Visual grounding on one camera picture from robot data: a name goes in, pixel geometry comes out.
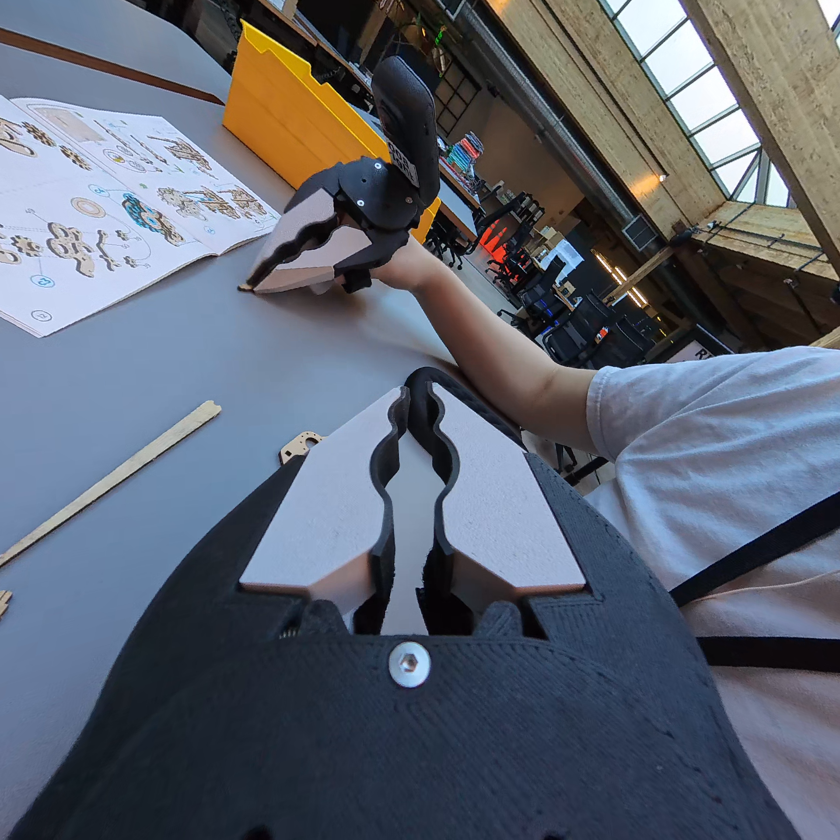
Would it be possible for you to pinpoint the pointed wooden stick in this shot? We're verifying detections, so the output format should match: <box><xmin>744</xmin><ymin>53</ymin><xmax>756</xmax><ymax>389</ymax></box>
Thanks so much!
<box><xmin>0</xmin><ymin>400</ymin><xmax>223</xmax><ymax>569</ymax></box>

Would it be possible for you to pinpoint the open instruction booklet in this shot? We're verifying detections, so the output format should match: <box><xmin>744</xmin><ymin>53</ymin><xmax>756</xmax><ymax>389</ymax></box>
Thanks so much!
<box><xmin>0</xmin><ymin>95</ymin><xmax>282</xmax><ymax>339</ymax></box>

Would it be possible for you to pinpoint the black harness strap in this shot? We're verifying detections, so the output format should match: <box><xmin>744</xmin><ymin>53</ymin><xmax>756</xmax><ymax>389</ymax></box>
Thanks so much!
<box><xmin>697</xmin><ymin>635</ymin><xmax>840</xmax><ymax>674</ymax></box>
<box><xmin>669</xmin><ymin>492</ymin><xmax>840</xmax><ymax>609</ymax></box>

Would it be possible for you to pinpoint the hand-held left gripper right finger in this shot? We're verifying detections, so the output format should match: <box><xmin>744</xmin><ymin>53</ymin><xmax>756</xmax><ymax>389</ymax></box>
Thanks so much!
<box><xmin>430</xmin><ymin>382</ymin><xmax>587</xmax><ymax>634</ymax></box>

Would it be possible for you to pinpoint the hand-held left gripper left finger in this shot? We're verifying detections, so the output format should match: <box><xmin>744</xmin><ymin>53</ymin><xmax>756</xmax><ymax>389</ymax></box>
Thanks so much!
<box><xmin>239</xmin><ymin>386</ymin><xmax>411</xmax><ymax>634</ymax></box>

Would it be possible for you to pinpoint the perforated wooden plate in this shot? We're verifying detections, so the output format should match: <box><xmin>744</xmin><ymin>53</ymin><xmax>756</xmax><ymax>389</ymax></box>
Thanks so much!
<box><xmin>279</xmin><ymin>431</ymin><xmax>326</xmax><ymax>467</ymax></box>

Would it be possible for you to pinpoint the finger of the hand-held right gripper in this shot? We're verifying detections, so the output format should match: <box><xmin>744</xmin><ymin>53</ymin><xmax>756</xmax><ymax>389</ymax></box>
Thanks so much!
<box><xmin>251</xmin><ymin>225</ymin><xmax>376</xmax><ymax>295</ymax></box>
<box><xmin>251</xmin><ymin>189</ymin><xmax>340</xmax><ymax>274</ymax></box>

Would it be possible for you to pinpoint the yellow plastic bin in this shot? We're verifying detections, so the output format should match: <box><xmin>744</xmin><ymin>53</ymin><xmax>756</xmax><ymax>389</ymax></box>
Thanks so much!
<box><xmin>222</xmin><ymin>20</ymin><xmax>442</xmax><ymax>245</ymax></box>

